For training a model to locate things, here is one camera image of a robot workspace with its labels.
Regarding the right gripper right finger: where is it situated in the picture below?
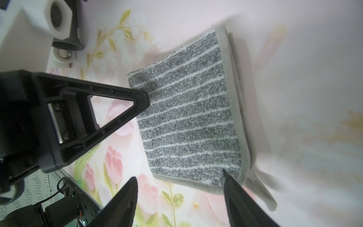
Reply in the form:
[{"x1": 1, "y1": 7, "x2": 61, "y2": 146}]
[{"x1": 223, "y1": 170, "x2": 279, "y2": 227}]

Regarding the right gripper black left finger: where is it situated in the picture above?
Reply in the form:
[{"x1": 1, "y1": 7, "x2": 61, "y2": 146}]
[{"x1": 87, "y1": 177, "x2": 138, "y2": 227}]

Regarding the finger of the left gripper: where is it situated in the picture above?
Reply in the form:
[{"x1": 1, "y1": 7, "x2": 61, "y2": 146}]
[{"x1": 31, "y1": 72, "x2": 150, "y2": 173}]

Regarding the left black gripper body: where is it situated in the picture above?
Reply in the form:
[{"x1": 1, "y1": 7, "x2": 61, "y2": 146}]
[{"x1": 1, "y1": 70, "x2": 57, "y2": 194}]

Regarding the grey striped square dishcloth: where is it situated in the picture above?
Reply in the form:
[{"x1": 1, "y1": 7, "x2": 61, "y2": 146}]
[{"x1": 128, "y1": 25, "x2": 278, "y2": 211}]

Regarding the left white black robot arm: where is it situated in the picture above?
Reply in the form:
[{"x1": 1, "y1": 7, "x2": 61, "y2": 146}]
[{"x1": 1, "y1": 70, "x2": 150, "y2": 227}]

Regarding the white pipe fitting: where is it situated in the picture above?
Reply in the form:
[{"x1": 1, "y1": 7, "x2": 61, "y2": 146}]
[{"x1": 53, "y1": 48, "x2": 77, "y2": 69}]

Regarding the floral pink table mat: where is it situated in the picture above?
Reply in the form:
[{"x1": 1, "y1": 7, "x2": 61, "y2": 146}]
[{"x1": 47, "y1": 1, "x2": 363, "y2": 227}]

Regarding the black corrugated hose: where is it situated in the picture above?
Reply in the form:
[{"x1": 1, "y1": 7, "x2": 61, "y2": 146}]
[{"x1": 51, "y1": 0, "x2": 84, "y2": 52}]

